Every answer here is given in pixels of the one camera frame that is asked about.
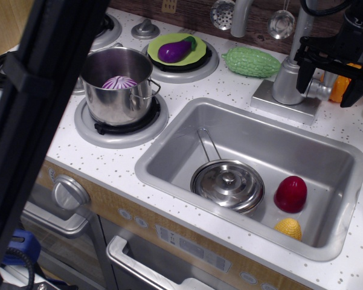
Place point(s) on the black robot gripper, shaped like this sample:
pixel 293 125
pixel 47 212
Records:
pixel 324 50

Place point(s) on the silver faucet lever handle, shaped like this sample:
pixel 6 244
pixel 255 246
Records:
pixel 317 89

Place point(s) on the orange toy pepper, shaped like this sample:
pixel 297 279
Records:
pixel 340 85

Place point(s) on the hanging steel ladle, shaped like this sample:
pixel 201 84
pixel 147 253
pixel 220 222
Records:
pixel 281 24

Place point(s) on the green toy bitter gourd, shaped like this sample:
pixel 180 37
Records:
pixel 251 62

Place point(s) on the grey plastic sink basin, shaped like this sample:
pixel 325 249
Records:
pixel 332 171

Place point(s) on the red toy egg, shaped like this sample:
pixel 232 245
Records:
pixel 291 194

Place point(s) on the back right stove burner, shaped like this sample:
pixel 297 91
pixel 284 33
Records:
pixel 188 73

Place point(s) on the hanging slotted spoon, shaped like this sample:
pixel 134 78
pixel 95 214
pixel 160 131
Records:
pixel 221 14

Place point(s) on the steel saucepan with lid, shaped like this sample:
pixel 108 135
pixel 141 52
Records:
pixel 227 182

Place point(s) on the yellow toy corn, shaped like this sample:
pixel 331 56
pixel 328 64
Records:
pixel 289 227

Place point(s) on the purple toy eggplant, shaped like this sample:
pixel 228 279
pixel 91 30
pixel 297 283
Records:
pixel 176 51

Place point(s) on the green plate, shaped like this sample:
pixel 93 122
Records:
pixel 194 56

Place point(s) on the grey stovetop knob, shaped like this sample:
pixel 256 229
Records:
pixel 145 30

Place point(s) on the front stove burner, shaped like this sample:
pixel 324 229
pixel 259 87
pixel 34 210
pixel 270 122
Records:
pixel 124 136

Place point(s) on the purple white toy onion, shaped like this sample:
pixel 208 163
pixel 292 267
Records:
pixel 119 82

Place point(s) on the steel stock pot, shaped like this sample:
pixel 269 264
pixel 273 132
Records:
pixel 118 107

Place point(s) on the back left stove burner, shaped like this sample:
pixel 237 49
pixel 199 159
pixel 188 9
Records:
pixel 108 33

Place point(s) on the oven control panel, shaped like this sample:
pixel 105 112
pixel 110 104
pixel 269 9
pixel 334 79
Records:
pixel 196 250

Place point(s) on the silver oven knob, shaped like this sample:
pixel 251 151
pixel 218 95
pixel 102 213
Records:
pixel 68 194

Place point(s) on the blue clamp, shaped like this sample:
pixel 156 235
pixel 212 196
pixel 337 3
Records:
pixel 23 245

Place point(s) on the right oven door handle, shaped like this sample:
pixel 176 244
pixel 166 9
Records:
pixel 146 266

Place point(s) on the oven door handle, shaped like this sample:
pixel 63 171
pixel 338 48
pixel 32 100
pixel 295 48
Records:
pixel 146 266
pixel 70 228

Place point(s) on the black camera stand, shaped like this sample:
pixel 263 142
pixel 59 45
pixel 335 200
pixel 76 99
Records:
pixel 41 76

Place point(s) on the left oven door handle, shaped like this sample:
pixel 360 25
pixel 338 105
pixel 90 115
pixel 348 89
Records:
pixel 70 228

